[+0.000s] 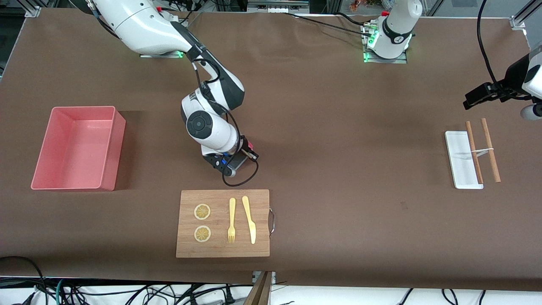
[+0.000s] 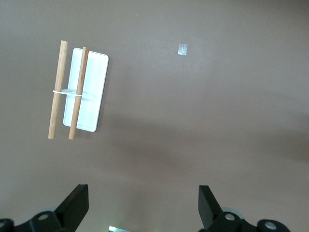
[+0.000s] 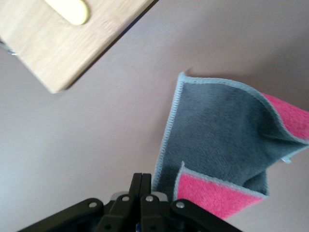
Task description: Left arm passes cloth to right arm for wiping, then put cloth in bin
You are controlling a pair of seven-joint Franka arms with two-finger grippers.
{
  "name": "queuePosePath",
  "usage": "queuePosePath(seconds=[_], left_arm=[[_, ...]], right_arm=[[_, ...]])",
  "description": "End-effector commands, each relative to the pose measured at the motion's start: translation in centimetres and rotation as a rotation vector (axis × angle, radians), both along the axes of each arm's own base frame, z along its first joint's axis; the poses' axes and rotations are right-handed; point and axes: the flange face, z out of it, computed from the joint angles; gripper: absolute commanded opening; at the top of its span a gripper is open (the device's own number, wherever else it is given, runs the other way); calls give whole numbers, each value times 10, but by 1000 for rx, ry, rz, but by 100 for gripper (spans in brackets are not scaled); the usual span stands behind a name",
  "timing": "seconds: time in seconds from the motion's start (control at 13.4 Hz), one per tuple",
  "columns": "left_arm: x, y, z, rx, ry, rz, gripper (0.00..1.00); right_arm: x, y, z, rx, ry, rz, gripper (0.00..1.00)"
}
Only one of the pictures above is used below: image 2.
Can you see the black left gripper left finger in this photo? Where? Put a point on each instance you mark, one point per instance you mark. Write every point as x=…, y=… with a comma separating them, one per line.
x=70, y=210

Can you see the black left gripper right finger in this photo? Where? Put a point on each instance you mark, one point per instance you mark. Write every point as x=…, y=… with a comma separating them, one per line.
x=210, y=210

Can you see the white rectangular tray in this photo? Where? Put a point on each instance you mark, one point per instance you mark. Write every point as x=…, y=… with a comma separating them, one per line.
x=94, y=77

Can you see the clear tape patch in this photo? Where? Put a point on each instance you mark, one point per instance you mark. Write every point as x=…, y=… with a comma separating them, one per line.
x=182, y=49

